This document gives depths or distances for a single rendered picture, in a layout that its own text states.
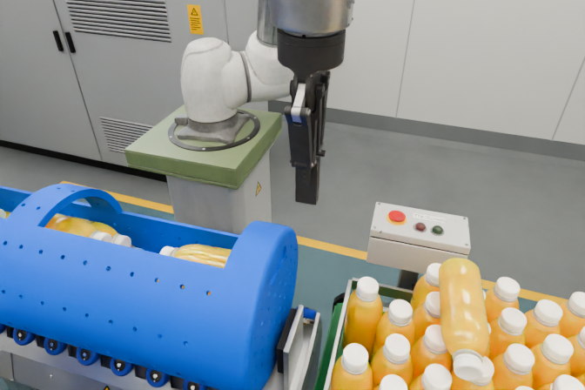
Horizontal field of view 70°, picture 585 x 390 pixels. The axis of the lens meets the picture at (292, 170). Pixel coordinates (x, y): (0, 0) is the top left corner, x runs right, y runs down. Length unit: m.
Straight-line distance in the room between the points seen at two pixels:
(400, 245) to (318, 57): 0.56
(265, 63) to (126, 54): 1.54
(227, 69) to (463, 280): 0.81
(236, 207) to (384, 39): 2.28
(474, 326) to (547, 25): 2.79
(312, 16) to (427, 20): 2.85
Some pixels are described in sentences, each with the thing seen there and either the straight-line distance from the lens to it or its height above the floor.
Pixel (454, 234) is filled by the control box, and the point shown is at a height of 1.10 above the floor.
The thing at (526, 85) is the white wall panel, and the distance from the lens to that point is 3.44.
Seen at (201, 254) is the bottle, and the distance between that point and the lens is 0.73.
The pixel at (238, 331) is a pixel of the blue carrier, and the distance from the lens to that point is 0.63.
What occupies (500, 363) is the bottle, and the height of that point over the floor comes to 1.07.
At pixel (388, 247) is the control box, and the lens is 0.93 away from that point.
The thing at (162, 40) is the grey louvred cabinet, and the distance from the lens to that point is 2.45.
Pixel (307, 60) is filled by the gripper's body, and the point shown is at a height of 1.54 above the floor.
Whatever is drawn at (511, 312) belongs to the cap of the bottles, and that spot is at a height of 1.10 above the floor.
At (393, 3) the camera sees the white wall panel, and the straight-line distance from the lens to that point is 3.26.
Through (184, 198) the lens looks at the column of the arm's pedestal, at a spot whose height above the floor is 0.87.
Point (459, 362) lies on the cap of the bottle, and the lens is 0.69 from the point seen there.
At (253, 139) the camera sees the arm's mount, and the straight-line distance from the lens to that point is 1.26.
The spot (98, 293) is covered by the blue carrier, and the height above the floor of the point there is 1.18.
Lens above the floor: 1.69
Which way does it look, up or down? 34 degrees down
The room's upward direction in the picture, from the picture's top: straight up
